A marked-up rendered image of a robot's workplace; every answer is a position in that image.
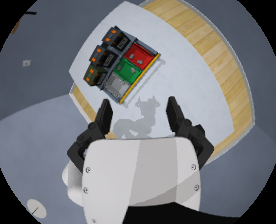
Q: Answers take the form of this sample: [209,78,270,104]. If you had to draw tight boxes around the grey open bin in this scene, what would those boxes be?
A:
[104,72,132,98]

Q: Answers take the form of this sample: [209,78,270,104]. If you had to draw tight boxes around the red bin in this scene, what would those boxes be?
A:
[124,43,154,70]

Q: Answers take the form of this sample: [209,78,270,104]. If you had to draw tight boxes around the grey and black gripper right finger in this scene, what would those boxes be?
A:
[166,96,214,171]

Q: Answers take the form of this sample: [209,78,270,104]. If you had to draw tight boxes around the dark grey metal shelf rack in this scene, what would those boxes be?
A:
[97,31,161,105]

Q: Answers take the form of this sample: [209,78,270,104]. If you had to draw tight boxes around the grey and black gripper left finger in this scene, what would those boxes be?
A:
[67,99,113,174]

